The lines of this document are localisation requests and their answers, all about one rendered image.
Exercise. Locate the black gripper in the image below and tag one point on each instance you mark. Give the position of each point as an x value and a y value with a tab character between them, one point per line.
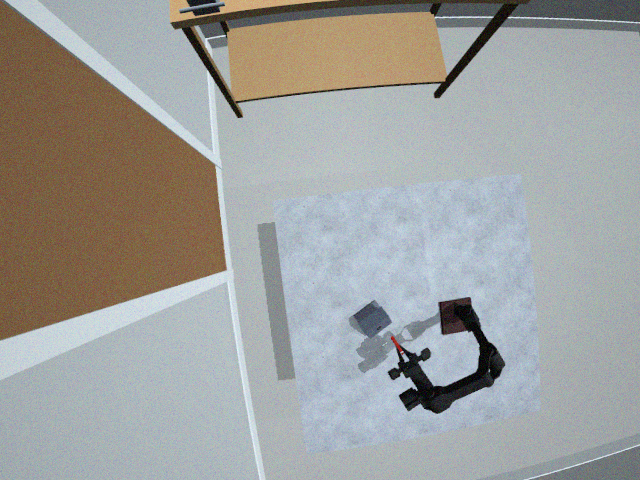
425	355

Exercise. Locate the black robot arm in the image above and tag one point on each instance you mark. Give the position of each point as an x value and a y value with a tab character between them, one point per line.
438	398

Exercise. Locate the grey flat panel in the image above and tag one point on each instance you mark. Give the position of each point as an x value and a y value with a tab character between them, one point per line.
372	319

